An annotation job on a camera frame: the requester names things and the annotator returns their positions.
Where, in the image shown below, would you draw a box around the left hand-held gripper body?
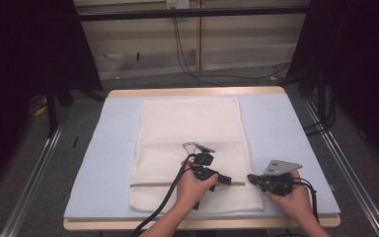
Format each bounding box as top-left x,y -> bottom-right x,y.
182,141 -> 219,182

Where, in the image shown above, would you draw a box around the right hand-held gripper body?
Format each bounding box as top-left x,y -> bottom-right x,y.
259,160 -> 304,198

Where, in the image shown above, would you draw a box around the white towel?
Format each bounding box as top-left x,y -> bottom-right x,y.
128,96 -> 265,214

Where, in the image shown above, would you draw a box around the person's left hand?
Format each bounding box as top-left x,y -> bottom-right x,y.
176,161 -> 220,215

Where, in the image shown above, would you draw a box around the person's right hand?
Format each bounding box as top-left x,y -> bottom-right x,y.
265,169 -> 314,222

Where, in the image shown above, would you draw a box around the light blue foam mat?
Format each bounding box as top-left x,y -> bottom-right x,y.
63,93 -> 341,221

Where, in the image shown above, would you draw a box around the black curtain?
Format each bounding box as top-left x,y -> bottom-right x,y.
287,0 -> 379,173
0,0 -> 104,196

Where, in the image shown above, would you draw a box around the black horizontal bar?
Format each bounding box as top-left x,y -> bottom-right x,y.
78,5 -> 310,23

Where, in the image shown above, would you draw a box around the black stand leg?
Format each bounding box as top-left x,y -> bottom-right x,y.
44,83 -> 77,138

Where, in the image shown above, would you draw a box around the yellow tape piece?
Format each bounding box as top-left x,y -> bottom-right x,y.
34,105 -> 48,118

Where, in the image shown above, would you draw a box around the right hand-held gripper black cable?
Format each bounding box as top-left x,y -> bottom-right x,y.
291,177 -> 321,225

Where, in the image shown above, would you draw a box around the hand-held gripper black cable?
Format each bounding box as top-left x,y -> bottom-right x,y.
131,153 -> 196,237
291,177 -> 321,225

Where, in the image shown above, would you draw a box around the left hand-held gripper black cable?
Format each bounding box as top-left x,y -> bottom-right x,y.
131,153 -> 196,237

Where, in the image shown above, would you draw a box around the metal floor rail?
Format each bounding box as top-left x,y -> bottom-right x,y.
0,110 -> 71,237
301,98 -> 379,237

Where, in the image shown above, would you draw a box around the black cables by rail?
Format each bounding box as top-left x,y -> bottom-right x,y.
303,90 -> 338,137

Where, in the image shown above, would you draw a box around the long black floor cable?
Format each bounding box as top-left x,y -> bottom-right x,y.
172,16 -> 291,88

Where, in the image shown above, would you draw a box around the white wall socket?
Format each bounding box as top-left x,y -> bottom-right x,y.
166,0 -> 190,10

